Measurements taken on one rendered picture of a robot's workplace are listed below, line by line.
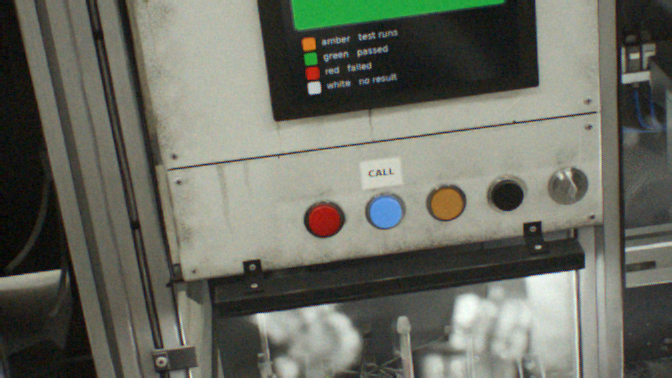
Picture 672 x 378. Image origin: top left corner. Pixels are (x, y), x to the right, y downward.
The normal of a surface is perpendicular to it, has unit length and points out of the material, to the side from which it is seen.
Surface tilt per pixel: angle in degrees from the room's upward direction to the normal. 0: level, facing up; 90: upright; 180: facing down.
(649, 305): 90
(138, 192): 90
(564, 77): 90
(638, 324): 90
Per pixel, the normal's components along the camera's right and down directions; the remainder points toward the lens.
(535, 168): 0.08, 0.41
